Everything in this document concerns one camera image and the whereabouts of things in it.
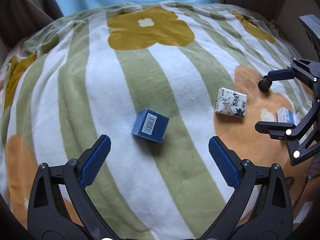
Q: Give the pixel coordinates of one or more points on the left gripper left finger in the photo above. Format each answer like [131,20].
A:
[59,207]

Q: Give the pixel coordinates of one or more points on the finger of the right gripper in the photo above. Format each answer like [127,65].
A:
[281,74]
[276,130]

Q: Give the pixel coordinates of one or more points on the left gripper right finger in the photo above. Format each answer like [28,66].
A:
[260,206]

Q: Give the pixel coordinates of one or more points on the white blue carton box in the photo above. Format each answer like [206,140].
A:
[285,115]

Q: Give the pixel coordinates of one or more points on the floral tissue pack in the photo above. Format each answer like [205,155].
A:
[231,103]

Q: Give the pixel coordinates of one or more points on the small dark blue box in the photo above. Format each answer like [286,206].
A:
[150,126]

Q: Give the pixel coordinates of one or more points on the small black cylinder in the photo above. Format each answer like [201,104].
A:
[264,84]

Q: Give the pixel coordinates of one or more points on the open cardboard box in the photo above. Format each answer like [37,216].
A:
[303,184]

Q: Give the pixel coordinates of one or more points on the striped floral fleece blanket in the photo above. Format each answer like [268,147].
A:
[92,72]

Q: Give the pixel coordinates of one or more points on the left brown curtain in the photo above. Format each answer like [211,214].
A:
[22,18]

